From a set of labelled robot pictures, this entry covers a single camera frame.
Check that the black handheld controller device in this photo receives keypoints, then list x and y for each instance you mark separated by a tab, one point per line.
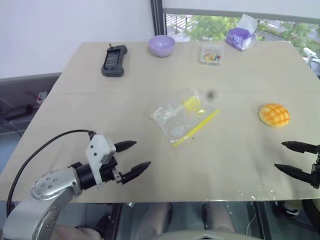
113	62

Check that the clear box of coloured pins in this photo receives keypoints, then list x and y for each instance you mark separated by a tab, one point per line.
211	55

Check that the purple plastic bowl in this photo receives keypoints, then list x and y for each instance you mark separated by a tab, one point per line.
161	46

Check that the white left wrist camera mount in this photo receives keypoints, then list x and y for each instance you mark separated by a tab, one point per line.
98	148

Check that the clear yellow-zip plastic bag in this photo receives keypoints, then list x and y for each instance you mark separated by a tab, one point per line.
175	117

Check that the red and white small object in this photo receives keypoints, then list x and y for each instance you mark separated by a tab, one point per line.
41	96

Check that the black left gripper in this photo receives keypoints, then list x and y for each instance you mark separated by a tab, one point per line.
108	172

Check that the pinkish blurry rounded shape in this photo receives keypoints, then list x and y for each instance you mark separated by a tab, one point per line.
77	233

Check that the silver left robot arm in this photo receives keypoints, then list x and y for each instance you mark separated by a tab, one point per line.
50	186

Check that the beige rounded leg shape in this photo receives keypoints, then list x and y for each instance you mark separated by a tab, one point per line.
153	220
221	218

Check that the yellow pineapple bun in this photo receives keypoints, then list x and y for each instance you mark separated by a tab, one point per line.
274	115

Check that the grey window frame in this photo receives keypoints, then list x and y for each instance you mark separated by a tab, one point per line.
157	17

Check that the black table leg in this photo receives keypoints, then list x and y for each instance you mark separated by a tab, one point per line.
115	215
260	220

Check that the purple tissue pack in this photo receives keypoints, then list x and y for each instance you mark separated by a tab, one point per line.
240	38

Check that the white device beside table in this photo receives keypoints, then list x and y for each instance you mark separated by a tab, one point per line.
312	58

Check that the white shoe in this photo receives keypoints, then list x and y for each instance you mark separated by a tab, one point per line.
293	208

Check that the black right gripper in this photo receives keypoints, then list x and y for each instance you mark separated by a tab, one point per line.
317	175

